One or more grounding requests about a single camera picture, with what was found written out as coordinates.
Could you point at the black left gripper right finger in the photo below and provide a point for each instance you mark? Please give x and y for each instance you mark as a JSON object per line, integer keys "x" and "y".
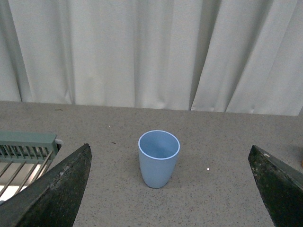
{"x": 280, "y": 187}

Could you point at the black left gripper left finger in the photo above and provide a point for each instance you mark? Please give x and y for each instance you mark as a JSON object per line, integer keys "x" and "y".
{"x": 54, "y": 199}

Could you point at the green dish rack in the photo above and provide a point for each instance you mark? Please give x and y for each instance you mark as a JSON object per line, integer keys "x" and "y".
{"x": 24, "y": 157}

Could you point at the white pleated curtain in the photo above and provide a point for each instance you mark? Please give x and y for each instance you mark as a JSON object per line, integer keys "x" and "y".
{"x": 233, "y": 56}

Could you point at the blue plastic cup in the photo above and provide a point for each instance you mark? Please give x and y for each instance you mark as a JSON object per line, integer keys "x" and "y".
{"x": 158, "y": 154}

